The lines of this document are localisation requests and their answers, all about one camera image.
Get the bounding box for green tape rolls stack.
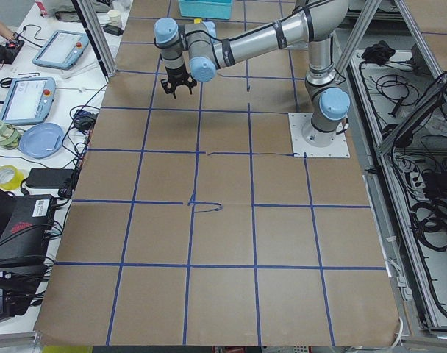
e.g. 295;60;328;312
0;121;21;150

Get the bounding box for black electronics box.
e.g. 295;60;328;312
0;188;54;268

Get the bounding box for aluminium frame post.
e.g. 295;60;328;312
71;0;117;77

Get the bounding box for far teach pendant tablet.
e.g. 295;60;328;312
32;30;90;70

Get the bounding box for turquoise plastic bin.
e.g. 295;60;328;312
178;0;233;20

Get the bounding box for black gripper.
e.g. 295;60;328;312
160;58;196;99

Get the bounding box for light blue plate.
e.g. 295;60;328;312
18;123;64;159

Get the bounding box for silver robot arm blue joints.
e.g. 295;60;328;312
154;0;350;133

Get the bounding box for near teach pendant tablet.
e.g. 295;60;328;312
0;77;57;126

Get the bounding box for teach pendant tablet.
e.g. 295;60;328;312
32;30;90;70
0;77;57;126

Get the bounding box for yellow tape roll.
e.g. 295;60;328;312
0;165;24;191

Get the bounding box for black power adapter brick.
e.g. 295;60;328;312
26;168;74;189

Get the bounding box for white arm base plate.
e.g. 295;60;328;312
288;113;350;158

